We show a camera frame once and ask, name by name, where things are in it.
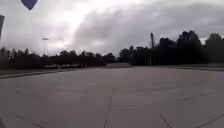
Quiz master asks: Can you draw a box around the dark pole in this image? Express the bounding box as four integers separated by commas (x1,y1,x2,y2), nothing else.
149,32,156,66

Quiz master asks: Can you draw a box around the tall light pole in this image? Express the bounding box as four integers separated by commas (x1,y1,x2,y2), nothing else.
41,37,50,56

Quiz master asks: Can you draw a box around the low kerb strip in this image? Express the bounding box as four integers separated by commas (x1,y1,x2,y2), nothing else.
0,68,81,80

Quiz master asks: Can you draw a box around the grey concrete slab pavement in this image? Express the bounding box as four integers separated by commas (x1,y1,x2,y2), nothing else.
0,66,224,128

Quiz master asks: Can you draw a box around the dark row of trees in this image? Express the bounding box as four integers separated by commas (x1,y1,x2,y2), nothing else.
0,30,224,70

